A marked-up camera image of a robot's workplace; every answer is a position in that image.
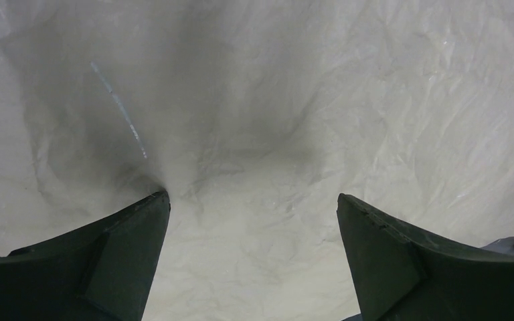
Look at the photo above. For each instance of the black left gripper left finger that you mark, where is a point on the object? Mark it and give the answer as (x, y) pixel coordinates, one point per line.
(101, 271)

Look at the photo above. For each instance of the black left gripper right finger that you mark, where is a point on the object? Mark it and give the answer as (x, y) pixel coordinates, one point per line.
(404, 272)

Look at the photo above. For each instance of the peach wrapping paper sheet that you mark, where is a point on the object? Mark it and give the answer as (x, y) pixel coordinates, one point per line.
(256, 116)

